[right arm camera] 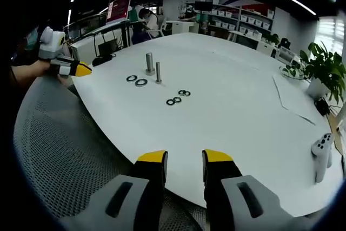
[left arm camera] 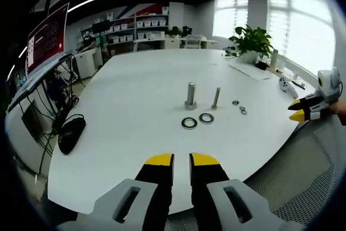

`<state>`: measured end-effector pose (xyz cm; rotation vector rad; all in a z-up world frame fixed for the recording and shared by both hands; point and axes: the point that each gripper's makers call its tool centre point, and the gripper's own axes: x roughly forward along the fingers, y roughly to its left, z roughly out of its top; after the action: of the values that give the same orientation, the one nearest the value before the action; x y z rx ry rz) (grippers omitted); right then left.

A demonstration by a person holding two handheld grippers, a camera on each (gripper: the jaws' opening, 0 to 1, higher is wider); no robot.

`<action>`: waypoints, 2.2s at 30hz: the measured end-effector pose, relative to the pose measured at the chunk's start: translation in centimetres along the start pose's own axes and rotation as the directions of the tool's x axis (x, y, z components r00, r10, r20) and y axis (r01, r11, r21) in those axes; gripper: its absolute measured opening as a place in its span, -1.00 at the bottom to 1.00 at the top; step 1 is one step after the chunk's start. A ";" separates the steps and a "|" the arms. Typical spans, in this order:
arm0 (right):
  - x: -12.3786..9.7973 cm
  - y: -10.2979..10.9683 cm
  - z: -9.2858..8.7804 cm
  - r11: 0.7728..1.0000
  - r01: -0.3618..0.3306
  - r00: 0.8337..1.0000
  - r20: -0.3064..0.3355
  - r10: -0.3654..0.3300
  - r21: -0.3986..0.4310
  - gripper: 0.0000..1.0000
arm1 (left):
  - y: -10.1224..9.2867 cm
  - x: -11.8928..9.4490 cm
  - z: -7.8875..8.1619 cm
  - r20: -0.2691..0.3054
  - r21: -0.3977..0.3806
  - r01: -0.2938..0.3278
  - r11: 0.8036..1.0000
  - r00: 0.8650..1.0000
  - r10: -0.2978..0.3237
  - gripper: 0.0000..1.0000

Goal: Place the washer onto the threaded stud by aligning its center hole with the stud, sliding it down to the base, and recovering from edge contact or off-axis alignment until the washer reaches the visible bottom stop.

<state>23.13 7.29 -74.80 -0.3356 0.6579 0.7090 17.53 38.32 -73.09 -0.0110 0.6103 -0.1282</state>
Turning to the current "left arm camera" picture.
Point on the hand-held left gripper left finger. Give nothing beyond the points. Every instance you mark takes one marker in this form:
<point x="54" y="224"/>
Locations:
<point x="151" y="187"/>

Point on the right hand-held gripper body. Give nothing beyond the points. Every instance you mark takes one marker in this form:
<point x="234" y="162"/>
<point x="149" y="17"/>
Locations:
<point x="328" y="86"/>

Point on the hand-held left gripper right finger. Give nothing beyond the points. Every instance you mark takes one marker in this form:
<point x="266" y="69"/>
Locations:
<point x="208" y="185"/>

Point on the large steel washer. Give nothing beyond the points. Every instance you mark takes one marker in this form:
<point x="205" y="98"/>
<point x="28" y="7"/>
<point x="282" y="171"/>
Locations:
<point x="189" y="123"/>
<point x="206" y="118"/>

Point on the thick steel threaded stud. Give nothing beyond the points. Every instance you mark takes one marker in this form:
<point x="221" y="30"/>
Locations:
<point x="191" y="95"/>

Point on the white game controller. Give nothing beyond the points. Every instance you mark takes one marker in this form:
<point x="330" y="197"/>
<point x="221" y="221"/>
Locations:
<point x="285" y="84"/>

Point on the grey mesh chair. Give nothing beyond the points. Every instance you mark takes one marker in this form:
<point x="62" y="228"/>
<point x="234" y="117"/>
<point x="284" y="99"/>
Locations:
<point x="300" y="166"/>

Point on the white bottle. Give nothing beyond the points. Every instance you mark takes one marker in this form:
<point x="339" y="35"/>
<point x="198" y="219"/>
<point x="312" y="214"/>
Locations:
<point x="274" y="59"/>

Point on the small black device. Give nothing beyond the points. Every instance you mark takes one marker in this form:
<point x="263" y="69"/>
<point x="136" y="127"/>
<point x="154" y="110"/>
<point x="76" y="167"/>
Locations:
<point x="261" y="65"/>

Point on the small steel nut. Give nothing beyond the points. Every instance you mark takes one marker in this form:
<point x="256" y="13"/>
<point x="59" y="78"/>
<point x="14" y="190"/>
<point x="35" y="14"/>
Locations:
<point x="235" y="102"/>

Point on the green potted plant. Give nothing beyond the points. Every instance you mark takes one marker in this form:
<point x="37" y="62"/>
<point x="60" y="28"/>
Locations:
<point x="252" y="41"/>

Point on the thin steel bolt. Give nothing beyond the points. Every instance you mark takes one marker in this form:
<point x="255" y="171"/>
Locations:
<point x="216" y="98"/>

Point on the black computer mouse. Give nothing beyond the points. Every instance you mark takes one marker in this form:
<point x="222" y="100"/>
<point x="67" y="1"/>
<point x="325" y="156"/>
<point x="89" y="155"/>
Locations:
<point x="70" y="135"/>

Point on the white storage shelf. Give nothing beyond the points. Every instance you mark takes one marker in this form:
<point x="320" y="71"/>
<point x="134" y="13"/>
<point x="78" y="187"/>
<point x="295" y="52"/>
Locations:
<point x="140" y="25"/>

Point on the computer monitor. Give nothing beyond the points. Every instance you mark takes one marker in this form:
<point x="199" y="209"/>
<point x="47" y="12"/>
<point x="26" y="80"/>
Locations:
<point x="48" y="36"/>

